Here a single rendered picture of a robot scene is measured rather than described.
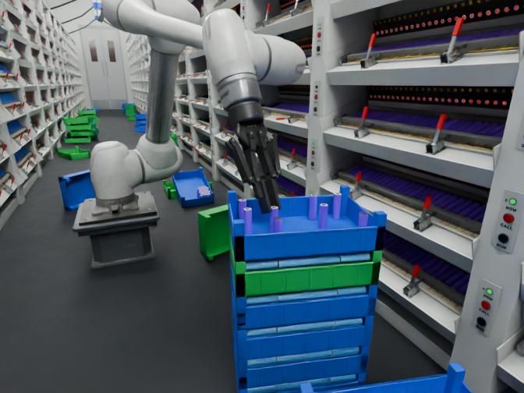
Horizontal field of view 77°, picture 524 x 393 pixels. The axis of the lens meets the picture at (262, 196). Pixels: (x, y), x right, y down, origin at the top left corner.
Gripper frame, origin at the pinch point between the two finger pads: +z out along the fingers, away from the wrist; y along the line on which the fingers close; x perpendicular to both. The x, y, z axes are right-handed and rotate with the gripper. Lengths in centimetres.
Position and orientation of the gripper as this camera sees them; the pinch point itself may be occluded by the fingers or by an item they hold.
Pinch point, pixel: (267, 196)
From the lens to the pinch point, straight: 72.8
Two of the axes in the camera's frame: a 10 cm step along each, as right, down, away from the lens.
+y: -7.8, 2.0, -6.0
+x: 5.7, -1.7, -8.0
